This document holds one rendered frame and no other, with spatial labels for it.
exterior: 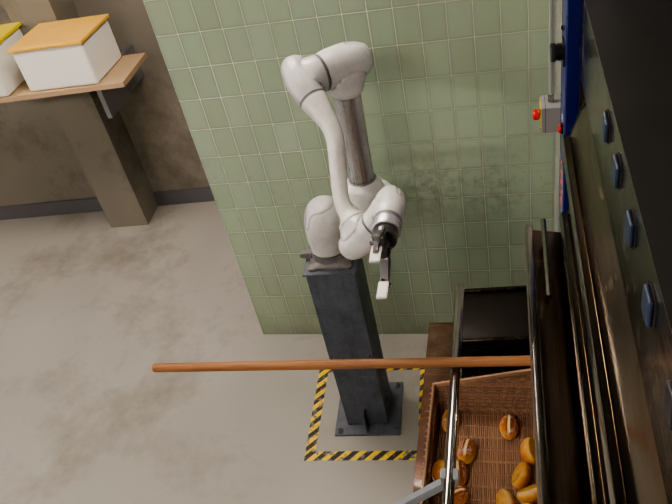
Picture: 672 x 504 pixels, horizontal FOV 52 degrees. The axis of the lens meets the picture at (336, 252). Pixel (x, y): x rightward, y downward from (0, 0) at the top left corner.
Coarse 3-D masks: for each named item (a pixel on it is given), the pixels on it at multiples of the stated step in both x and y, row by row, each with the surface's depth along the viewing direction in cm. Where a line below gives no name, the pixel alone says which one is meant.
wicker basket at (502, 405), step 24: (432, 384) 257; (480, 384) 253; (528, 384) 249; (432, 408) 249; (480, 408) 261; (504, 408) 259; (528, 408) 256; (432, 432) 243; (480, 432) 254; (432, 456) 246; (456, 456) 248; (480, 456) 246; (504, 456) 245; (432, 480) 243; (504, 480) 238
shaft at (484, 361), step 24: (288, 360) 215; (312, 360) 213; (336, 360) 211; (360, 360) 209; (384, 360) 207; (408, 360) 206; (432, 360) 204; (456, 360) 202; (480, 360) 200; (504, 360) 199; (528, 360) 197
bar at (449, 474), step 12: (456, 288) 231; (456, 300) 226; (456, 312) 222; (456, 324) 218; (456, 336) 214; (456, 348) 210; (456, 372) 203; (456, 384) 200; (456, 396) 196; (456, 408) 193; (456, 420) 191; (456, 432) 188; (456, 444) 185; (444, 468) 180; (456, 468) 179; (444, 480) 177; (456, 480) 177; (420, 492) 186; (432, 492) 184; (444, 492) 174
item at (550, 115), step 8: (544, 96) 250; (560, 96) 248; (544, 104) 245; (552, 104) 244; (560, 104) 243; (544, 112) 244; (552, 112) 244; (560, 112) 243; (544, 120) 246; (552, 120) 246; (544, 128) 248; (552, 128) 248
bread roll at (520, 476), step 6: (522, 462) 236; (516, 468) 236; (522, 468) 233; (528, 468) 233; (516, 474) 233; (522, 474) 231; (528, 474) 232; (516, 480) 231; (522, 480) 230; (528, 480) 231; (516, 486) 231; (522, 486) 231
